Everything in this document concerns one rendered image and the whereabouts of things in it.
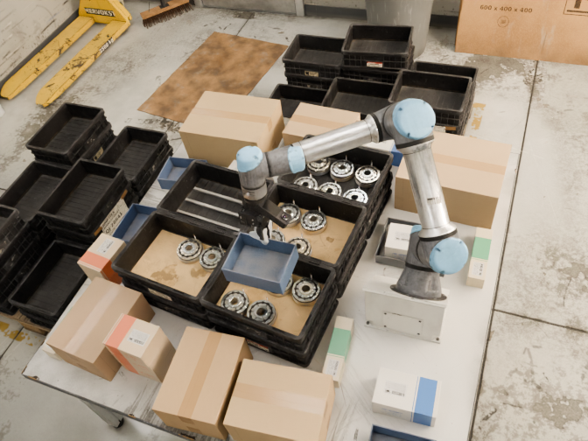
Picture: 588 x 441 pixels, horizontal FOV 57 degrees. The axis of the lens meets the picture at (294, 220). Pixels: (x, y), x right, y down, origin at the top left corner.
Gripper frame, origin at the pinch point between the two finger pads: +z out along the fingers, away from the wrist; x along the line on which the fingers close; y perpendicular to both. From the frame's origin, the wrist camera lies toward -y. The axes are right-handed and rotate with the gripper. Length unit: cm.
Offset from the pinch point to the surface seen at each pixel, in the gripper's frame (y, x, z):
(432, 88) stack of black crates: -18, -174, 39
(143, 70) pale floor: 225, -214, 83
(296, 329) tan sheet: -11.7, 9.6, 30.6
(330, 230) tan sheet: -8.2, -34.0, 24.4
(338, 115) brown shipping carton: 10, -95, 13
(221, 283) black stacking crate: 19.9, 3.9, 24.9
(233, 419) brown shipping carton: -6, 46, 33
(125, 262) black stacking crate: 60, 8, 24
